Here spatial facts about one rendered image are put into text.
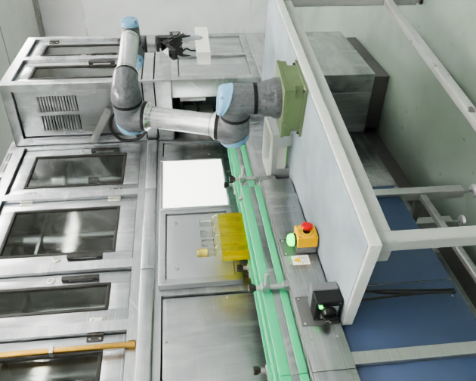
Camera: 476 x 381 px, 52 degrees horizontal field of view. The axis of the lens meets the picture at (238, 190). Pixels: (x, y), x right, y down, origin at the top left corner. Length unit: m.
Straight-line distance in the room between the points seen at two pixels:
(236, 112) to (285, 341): 0.82
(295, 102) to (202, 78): 1.05
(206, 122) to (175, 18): 3.65
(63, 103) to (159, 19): 2.80
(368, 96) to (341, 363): 1.86
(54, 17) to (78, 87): 3.37
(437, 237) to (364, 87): 1.68
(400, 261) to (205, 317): 0.74
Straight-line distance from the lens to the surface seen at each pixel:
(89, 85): 2.78
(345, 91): 2.92
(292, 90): 1.75
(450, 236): 1.41
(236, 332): 1.88
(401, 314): 1.64
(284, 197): 1.95
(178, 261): 2.08
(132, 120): 1.96
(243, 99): 1.79
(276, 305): 1.58
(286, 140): 2.01
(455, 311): 1.71
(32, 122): 2.96
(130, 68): 1.97
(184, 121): 1.92
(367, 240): 1.27
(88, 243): 2.29
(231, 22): 5.54
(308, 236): 1.68
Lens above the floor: 1.19
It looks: 6 degrees down
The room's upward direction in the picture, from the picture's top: 93 degrees counter-clockwise
